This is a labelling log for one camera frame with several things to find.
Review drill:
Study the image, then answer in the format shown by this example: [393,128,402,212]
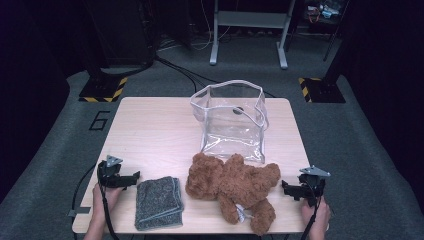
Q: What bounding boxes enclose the black floor cables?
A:
[154,54,278,99]

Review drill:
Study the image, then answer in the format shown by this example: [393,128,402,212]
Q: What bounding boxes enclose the grey tape strip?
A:
[68,206,92,218]

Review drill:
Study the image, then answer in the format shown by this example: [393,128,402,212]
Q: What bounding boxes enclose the left hand-held gripper cable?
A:
[97,163,120,240]

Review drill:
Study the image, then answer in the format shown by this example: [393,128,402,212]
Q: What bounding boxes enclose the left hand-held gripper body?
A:
[97,155,138,190]

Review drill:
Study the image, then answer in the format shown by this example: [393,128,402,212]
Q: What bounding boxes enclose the person's left hand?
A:
[91,183,123,222]

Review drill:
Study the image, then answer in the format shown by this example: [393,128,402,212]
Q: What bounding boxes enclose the grey towel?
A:
[134,176,185,232]

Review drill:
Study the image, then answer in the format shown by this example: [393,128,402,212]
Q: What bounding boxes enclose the cluttered dark shelf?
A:
[301,0,349,34]

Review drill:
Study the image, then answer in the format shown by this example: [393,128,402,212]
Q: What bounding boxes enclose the person's right hand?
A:
[301,196,331,232]

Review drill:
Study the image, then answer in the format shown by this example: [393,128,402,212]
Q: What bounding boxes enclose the black cabinet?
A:
[83,0,158,68]

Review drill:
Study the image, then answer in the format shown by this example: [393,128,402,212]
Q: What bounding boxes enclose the black stand with striped base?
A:
[298,61,348,104]
[78,61,129,103]

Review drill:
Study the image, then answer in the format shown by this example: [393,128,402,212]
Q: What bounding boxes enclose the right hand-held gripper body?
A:
[297,165,332,208]

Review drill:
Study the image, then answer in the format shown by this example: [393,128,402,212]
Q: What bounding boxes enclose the hand-held gripper cable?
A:
[97,163,120,240]
[300,184,324,240]

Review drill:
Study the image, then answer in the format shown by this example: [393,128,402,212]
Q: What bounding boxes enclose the right hand-held gripper cable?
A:
[300,184,324,240]

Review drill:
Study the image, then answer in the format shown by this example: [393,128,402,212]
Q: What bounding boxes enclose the clear plastic bag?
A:
[189,79,270,164]

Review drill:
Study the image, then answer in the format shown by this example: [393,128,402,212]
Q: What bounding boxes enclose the white cable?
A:
[191,0,232,52]

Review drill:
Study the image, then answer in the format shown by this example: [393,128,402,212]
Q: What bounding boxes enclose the white metal stand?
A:
[209,0,296,70]

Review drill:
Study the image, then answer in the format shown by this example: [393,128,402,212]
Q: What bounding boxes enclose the brown teddy bear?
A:
[184,152,282,237]

